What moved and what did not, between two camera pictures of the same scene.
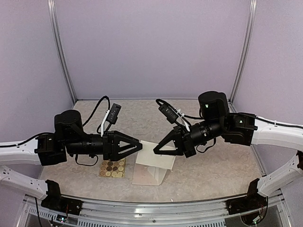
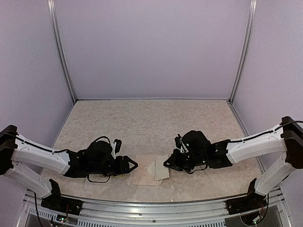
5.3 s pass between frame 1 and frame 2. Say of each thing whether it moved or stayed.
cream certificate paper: stayed
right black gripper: moved
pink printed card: moved
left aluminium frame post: stayed
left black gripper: moved
